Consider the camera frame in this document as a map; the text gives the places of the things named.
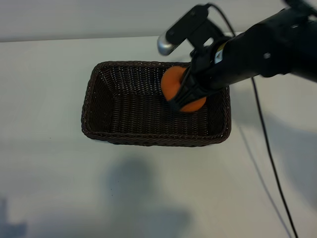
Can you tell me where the dark brown woven basket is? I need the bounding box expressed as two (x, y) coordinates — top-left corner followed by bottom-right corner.
(80, 60), (232, 147)

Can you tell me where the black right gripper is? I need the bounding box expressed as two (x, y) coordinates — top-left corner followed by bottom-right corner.
(170, 28), (263, 112)

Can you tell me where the orange citrus fruit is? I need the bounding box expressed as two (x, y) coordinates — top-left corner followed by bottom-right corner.
(160, 66), (208, 114)

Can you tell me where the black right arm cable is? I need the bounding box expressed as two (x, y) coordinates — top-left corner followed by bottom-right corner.
(207, 2), (299, 238)

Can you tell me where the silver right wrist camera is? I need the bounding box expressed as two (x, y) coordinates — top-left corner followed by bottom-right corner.
(157, 4), (211, 57)

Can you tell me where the black right camera bracket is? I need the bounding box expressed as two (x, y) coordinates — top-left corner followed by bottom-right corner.
(187, 18), (225, 54)

